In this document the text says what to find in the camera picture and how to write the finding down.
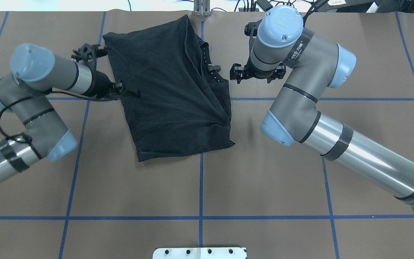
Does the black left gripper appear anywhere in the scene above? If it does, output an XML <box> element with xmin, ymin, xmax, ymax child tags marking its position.
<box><xmin>91</xmin><ymin>71</ymin><xmax>141</xmax><ymax>99</ymax></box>

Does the aluminium frame post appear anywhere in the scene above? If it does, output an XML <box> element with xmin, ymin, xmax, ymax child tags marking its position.
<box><xmin>193</xmin><ymin>0</ymin><xmax>211</xmax><ymax>17</ymax></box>

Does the black t-shirt with logo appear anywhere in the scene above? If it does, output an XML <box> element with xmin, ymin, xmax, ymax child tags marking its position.
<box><xmin>103</xmin><ymin>15</ymin><xmax>234</xmax><ymax>162</ymax></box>

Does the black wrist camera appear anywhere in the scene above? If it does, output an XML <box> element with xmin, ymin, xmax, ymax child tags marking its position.
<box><xmin>71</xmin><ymin>43</ymin><xmax>108</xmax><ymax>62</ymax></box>
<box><xmin>244</xmin><ymin>19</ymin><xmax>262</xmax><ymax>39</ymax></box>

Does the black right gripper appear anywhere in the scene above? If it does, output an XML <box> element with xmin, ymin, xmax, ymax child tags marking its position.
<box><xmin>230</xmin><ymin>61</ymin><xmax>286</xmax><ymax>84</ymax></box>

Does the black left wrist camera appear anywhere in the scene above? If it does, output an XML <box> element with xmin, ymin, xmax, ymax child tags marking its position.
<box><xmin>71</xmin><ymin>43</ymin><xmax>108</xmax><ymax>62</ymax></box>

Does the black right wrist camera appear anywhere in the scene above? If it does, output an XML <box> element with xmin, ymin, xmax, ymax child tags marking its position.
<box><xmin>244</xmin><ymin>19</ymin><xmax>262</xmax><ymax>39</ymax></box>

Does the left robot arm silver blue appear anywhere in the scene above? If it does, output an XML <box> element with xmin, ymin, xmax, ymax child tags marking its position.
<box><xmin>0</xmin><ymin>43</ymin><xmax>140</xmax><ymax>183</ymax></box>

